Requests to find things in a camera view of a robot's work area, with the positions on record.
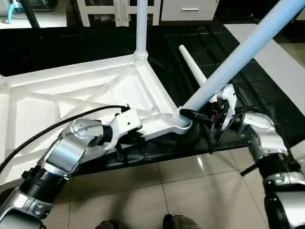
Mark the black left robot foot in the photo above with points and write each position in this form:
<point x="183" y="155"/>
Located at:
<point x="110" y="224"/>

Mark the white flat board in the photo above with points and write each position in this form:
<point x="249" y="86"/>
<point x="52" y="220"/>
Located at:
<point x="286" y="57"/>

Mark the black slanted pole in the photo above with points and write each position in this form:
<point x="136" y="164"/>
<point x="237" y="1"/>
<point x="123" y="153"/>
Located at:
<point x="31" y="13"/>

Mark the white plastic table leg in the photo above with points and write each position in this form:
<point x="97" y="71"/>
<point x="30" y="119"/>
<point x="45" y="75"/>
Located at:
<point x="141" y="28"/>
<point x="190" y="62"/>
<point x="248" y="47"/>

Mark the teal and white mop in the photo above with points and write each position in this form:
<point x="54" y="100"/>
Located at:
<point x="12" y="9"/>

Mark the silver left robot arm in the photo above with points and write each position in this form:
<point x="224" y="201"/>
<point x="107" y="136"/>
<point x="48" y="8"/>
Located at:
<point x="66" y="152"/>

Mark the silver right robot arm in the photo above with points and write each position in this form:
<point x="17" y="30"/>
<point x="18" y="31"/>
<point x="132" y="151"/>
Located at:
<point x="267" y="138"/>

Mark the white glass door cabinet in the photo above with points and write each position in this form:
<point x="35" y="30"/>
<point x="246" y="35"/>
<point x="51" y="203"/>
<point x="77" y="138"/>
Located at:
<point x="102" y="10"/>

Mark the black work mat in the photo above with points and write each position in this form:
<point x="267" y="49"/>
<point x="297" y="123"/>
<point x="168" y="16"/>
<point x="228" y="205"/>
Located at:
<point x="181" y="67"/>

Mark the white plastic table top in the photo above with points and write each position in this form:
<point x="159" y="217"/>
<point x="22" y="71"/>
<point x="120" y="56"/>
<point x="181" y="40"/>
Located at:
<point x="62" y="90"/>

